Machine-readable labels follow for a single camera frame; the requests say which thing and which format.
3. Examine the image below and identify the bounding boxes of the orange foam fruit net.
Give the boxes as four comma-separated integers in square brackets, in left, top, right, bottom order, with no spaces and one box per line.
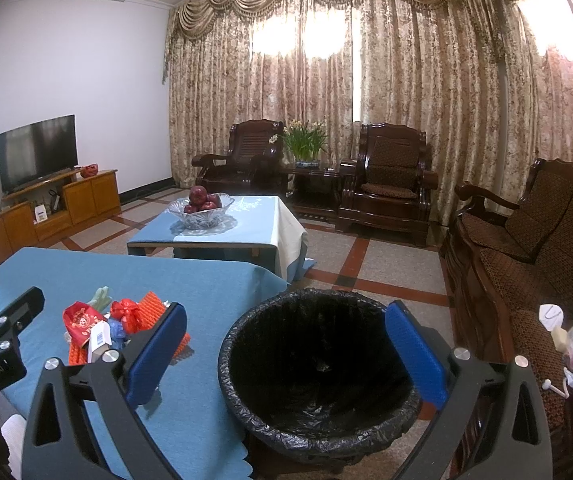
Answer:
[68,292,191,365]

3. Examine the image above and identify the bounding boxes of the blue plastic bag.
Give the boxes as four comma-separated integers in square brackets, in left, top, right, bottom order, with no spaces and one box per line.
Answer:
[106,318,127,350]

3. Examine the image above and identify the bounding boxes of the green rubber glove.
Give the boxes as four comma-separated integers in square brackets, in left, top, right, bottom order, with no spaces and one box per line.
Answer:
[88,286,112,315]

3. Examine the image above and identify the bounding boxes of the red plastic bag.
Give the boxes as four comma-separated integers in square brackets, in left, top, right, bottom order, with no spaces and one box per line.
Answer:
[110,298,144,335]

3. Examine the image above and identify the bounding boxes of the white medicine box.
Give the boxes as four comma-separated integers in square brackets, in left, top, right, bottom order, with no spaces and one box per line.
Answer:
[87,321,112,363]

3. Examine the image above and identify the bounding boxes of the black lined trash bin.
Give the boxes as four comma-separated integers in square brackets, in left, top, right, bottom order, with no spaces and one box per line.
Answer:
[218,288,421,468]

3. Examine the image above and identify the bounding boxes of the red patterned packet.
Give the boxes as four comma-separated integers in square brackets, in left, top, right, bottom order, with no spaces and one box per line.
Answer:
[63,301,110,347]

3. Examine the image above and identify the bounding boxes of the wooden tv cabinet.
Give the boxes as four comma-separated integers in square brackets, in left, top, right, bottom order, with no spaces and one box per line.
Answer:
[0,168,122,264]

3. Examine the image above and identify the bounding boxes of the glass fruit bowl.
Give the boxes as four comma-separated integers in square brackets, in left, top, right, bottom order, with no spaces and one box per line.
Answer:
[167,193,236,231]

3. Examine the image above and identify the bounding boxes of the red apples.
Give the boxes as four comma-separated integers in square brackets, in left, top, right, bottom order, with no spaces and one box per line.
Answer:
[183,185,222,214]

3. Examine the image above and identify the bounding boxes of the flat screen television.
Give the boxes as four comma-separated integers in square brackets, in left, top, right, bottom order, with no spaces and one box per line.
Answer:
[0,115,78,194]

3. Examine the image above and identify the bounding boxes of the far blue tablecloth table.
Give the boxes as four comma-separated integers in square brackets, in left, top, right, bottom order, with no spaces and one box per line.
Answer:
[127,195,315,283]

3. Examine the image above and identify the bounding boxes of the dark wooden sofa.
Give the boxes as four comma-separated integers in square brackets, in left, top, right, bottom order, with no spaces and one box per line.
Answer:
[440,159,573,479]

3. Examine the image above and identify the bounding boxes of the red ornament on cabinet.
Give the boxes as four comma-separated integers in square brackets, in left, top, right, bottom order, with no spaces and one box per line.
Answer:
[79,164,99,179]

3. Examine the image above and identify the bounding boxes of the left dark wooden armchair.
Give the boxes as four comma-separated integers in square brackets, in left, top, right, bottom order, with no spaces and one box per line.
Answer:
[192,119,284,196]

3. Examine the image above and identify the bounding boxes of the dark wooden armchair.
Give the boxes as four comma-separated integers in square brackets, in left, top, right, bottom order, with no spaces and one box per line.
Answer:
[335,122,439,247]
[192,119,284,196]

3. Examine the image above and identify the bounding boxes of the dark wooden side table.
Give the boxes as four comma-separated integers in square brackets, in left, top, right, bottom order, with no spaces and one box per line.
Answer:
[283,164,343,222]

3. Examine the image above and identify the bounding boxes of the potted green plant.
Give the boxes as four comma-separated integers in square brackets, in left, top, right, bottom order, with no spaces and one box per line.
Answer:
[269,120,327,168]

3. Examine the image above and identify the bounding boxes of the right dark wooden armchair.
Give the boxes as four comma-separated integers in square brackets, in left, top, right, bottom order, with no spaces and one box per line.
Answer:
[335,122,439,247]

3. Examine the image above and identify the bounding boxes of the floral beige curtains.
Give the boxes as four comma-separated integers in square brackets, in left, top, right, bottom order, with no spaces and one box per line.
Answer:
[165,0,573,222]

